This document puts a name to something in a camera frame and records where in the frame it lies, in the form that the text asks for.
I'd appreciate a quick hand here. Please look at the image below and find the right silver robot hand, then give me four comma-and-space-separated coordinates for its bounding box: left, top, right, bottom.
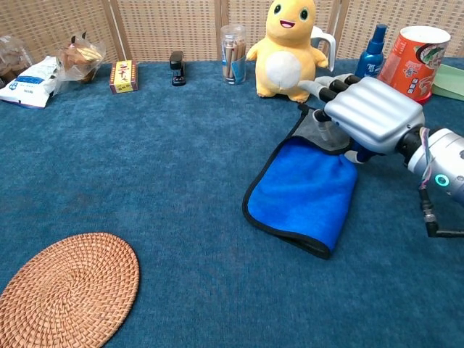
297, 72, 426, 165

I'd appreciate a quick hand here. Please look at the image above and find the grey and blue cloth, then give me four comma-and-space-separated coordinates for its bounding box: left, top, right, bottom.
241, 104, 360, 260

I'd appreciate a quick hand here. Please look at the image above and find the blue spray bottle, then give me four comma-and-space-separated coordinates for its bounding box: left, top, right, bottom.
354, 24, 388, 79

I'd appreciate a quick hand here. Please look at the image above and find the red instant noodle cup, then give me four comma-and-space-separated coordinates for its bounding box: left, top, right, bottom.
376, 25, 452, 106

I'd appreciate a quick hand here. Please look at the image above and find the white plastic pitcher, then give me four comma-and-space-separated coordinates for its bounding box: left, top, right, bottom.
310, 25, 336, 73

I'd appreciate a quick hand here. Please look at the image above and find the yellow plush toy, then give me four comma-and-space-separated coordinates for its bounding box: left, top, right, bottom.
245, 0, 329, 104

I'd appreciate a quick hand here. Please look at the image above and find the clear jar of pencils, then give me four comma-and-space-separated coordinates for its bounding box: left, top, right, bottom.
220, 24, 247, 86

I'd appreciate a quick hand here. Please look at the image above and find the dark blue table cover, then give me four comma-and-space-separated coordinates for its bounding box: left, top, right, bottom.
0, 57, 464, 348

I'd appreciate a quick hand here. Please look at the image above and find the black stapler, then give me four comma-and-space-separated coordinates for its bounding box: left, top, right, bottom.
169, 50, 186, 87

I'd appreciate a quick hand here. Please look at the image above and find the woven folding screen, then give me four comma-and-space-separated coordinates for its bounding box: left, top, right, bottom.
0, 0, 464, 65

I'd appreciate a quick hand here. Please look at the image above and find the yellow red small box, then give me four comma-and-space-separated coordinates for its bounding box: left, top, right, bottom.
109, 59, 139, 94

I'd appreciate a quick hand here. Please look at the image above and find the clear bag of bread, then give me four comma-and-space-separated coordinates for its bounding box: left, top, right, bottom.
57, 31, 107, 84

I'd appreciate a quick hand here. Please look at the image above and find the white blue snack packet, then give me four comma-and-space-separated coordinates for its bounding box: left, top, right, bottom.
0, 56, 63, 109

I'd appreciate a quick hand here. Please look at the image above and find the round woven rattan coaster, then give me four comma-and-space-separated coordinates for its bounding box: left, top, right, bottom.
0, 232, 141, 348

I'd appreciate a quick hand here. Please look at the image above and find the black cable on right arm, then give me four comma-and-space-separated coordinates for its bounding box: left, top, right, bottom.
418, 188, 464, 239

